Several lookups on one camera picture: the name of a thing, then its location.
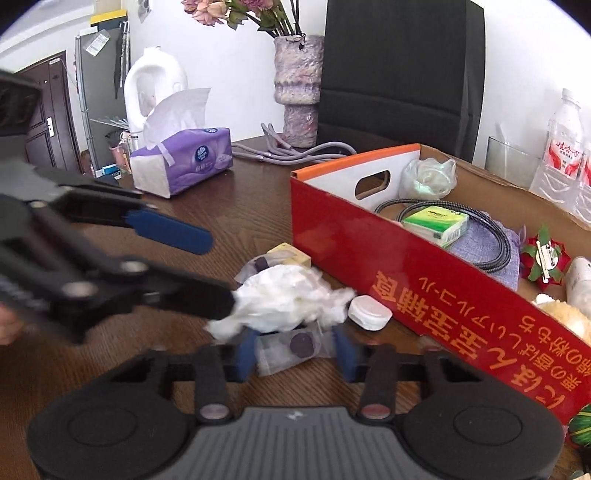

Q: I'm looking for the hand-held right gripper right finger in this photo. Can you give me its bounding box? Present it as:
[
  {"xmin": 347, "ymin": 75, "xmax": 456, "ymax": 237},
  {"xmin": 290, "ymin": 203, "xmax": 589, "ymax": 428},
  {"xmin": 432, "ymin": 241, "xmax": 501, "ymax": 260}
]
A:
[{"xmin": 331, "ymin": 324, "xmax": 469, "ymax": 424}]

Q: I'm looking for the white plastic jug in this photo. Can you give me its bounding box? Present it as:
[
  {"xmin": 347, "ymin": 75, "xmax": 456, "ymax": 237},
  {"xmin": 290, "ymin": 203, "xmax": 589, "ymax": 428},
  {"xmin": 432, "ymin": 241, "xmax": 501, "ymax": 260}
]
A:
[{"xmin": 124, "ymin": 46, "xmax": 189, "ymax": 134}]

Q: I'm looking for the grey refrigerator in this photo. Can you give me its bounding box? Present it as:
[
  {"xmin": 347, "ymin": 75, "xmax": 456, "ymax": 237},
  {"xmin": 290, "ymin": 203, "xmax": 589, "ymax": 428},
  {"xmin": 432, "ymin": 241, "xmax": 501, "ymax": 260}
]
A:
[{"xmin": 74, "ymin": 9, "xmax": 132, "ymax": 176}]

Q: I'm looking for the clear packet with purple disc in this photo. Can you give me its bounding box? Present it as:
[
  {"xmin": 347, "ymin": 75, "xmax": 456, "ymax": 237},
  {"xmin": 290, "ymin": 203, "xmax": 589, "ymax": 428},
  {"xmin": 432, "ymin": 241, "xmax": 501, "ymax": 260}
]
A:
[
  {"xmin": 235, "ymin": 256, "xmax": 278, "ymax": 284},
  {"xmin": 256, "ymin": 320, "xmax": 338, "ymax": 377}
]

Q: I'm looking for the clear water bottle red label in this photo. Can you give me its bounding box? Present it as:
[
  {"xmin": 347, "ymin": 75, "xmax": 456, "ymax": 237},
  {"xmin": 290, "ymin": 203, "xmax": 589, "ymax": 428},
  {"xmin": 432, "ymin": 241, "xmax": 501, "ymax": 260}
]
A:
[
  {"xmin": 529, "ymin": 88, "xmax": 585, "ymax": 208},
  {"xmin": 573, "ymin": 143, "xmax": 591, "ymax": 227}
]

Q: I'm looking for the translucent cotton swab box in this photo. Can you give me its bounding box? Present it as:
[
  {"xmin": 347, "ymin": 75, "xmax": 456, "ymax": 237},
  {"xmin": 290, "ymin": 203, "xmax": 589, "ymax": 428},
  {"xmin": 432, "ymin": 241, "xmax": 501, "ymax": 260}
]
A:
[{"xmin": 566, "ymin": 256, "xmax": 591, "ymax": 308}]

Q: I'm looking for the grey cord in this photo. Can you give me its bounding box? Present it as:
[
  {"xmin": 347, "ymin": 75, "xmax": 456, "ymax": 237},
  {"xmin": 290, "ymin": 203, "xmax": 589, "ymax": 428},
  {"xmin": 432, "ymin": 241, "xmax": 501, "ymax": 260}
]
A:
[{"xmin": 231, "ymin": 122, "xmax": 358, "ymax": 164}]

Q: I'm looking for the red and green flower brooch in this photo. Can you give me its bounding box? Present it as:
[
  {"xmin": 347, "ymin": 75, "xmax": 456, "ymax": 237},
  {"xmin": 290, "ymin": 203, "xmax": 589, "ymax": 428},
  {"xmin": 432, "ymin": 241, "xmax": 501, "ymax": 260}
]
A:
[{"xmin": 521, "ymin": 224, "xmax": 578, "ymax": 291}]

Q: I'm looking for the green plastic bag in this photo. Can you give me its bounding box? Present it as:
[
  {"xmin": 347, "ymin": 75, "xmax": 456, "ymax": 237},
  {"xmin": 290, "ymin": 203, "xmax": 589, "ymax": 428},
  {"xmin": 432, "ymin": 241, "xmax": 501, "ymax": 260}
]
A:
[{"xmin": 398, "ymin": 158, "xmax": 458, "ymax": 201}]

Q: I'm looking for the person's left hand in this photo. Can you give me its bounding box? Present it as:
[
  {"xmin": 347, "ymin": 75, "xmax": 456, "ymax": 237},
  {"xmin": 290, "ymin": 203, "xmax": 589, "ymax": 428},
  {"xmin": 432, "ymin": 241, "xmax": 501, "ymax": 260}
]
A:
[{"xmin": 0, "ymin": 307, "xmax": 24, "ymax": 346}]

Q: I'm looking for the white tissue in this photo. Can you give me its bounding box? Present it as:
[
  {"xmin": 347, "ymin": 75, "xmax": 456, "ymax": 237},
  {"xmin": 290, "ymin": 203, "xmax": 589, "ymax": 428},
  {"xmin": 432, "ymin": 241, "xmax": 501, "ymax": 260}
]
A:
[{"xmin": 205, "ymin": 264, "xmax": 356, "ymax": 343}]

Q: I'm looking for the red cardboard box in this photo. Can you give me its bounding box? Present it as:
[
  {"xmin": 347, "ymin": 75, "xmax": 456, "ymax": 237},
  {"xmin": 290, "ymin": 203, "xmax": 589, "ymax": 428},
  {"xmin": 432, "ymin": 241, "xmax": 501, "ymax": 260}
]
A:
[{"xmin": 290, "ymin": 143, "xmax": 591, "ymax": 450}]

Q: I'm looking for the yellow and white plush toy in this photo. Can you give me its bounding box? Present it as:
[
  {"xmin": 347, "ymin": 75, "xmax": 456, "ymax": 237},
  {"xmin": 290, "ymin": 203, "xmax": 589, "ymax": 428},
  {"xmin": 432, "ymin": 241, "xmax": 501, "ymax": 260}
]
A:
[{"xmin": 531, "ymin": 295, "xmax": 591, "ymax": 337}]

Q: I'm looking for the purple tissue pack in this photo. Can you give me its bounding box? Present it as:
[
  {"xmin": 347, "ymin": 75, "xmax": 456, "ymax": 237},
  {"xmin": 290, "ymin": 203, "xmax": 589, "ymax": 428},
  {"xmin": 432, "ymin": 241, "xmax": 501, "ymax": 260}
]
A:
[{"xmin": 129, "ymin": 88, "xmax": 233, "ymax": 199}]

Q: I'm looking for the small yellow box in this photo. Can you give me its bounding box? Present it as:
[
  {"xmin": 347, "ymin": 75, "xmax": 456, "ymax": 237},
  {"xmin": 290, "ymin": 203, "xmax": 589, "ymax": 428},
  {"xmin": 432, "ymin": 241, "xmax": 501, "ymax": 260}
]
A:
[{"xmin": 268, "ymin": 243, "xmax": 312, "ymax": 268}]

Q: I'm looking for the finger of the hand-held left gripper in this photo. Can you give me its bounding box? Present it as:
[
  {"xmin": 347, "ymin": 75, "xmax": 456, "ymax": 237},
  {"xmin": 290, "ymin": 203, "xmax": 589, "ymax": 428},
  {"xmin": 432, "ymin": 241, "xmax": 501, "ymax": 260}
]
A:
[
  {"xmin": 28, "ymin": 166, "xmax": 214, "ymax": 256},
  {"xmin": 9, "ymin": 203, "xmax": 237, "ymax": 344}
]

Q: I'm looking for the grey braided metal hose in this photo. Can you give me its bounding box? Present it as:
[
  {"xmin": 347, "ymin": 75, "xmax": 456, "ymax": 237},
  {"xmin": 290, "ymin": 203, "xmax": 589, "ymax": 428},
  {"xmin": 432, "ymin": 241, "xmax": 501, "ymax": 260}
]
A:
[{"xmin": 375, "ymin": 198, "xmax": 513, "ymax": 280}]

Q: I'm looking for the purple textured vase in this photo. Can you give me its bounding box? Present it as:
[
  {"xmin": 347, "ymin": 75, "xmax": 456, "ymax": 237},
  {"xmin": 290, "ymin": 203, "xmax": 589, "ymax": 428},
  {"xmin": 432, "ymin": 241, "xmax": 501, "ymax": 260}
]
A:
[{"xmin": 273, "ymin": 34, "xmax": 325, "ymax": 148}]

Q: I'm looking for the brown door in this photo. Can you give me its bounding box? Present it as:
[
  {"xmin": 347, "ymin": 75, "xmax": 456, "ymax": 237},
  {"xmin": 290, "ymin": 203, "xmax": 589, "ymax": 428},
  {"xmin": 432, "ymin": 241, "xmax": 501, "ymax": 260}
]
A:
[{"xmin": 14, "ymin": 58, "xmax": 84, "ymax": 174}]

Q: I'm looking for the purple fabric pouch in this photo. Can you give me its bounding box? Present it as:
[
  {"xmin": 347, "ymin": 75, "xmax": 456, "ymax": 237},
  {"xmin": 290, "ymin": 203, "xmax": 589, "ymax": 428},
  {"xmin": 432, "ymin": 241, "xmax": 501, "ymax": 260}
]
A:
[{"xmin": 445, "ymin": 224, "xmax": 522, "ymax": 291}]

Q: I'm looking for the small white round case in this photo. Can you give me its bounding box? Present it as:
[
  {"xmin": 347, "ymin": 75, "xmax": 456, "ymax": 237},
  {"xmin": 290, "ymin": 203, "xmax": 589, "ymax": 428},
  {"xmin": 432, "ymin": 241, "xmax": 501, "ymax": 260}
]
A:
[{"xmin": 348, "ymin": 295, "xmax": 393, "ymax": 332}]

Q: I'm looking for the black paper bag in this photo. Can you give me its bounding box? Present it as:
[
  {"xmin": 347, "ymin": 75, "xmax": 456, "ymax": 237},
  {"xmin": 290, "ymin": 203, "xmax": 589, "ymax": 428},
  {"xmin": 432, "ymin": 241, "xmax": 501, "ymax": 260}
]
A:
[{"xmin": 316, "ymin": 0, "xmax": 486, "ymax": 163}]

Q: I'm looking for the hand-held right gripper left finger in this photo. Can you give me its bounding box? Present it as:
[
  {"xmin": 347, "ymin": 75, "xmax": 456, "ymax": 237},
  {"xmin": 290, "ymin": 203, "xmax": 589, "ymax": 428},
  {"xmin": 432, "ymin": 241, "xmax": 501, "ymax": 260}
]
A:
[{"xmin": 108, "ymin": 327, "xmax": 259, "ymax": 424}]

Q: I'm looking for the green tissue packet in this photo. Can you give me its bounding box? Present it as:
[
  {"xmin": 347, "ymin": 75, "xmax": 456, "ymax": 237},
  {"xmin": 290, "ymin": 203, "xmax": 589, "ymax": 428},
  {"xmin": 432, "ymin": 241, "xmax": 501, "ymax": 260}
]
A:
[{"xmin": 402, "ymin": 205, "xmax": 469, "ymax": 247}]

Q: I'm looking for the grey glass cup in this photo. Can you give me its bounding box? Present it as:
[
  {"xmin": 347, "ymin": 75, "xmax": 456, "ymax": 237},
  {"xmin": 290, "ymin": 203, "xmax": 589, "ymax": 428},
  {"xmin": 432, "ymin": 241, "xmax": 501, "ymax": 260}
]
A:
[{"xmin": 485, "ymin": 134, "xmax": 541, "ymax": 188}]

